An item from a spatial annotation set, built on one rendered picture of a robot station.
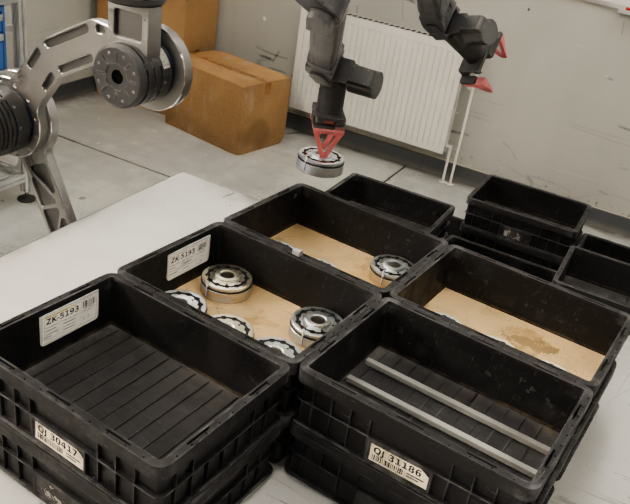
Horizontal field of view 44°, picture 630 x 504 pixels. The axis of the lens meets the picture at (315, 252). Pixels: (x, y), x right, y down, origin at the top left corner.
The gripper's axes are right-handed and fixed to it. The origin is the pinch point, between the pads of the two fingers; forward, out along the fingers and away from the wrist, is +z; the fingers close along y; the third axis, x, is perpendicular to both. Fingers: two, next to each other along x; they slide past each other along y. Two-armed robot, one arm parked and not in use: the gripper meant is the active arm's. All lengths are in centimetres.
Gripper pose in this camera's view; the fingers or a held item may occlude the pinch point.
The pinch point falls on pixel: (322, 150)
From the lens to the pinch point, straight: 171.1
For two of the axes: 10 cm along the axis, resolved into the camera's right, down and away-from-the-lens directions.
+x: -9.9, -1.0, -1.3
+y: -0.7, -4.8, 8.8
